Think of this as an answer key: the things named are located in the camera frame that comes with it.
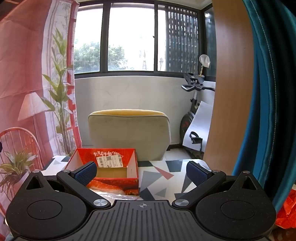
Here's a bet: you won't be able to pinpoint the white shipping label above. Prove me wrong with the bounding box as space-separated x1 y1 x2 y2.
96 156 123 167

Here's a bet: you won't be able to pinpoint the red striped cushion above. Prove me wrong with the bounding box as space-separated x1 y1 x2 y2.
0 0 82 232

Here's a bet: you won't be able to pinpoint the geometric patterned tablecloth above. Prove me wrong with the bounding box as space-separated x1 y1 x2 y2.
43 155 211 205

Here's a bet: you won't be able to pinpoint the exercise bike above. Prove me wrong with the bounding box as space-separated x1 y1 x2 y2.
180 73 215 154

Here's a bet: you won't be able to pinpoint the wooden door panel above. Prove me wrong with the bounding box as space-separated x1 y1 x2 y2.
202 0 255 176

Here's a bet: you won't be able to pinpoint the white board sheet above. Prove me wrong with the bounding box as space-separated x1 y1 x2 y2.
183 101 214 151

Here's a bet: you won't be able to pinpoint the black framed window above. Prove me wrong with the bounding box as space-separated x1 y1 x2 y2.
73 0 216 78

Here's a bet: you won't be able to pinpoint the red strawberry print box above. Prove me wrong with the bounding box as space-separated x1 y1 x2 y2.
63 148 139 197

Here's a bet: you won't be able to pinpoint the beige upholstered chair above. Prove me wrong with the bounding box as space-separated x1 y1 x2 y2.
88 109 171 161

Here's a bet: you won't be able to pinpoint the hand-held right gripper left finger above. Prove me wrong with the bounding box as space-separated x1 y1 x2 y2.
24 161 111 209

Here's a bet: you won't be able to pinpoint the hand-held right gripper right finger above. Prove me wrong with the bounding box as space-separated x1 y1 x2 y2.
172 160 262 208

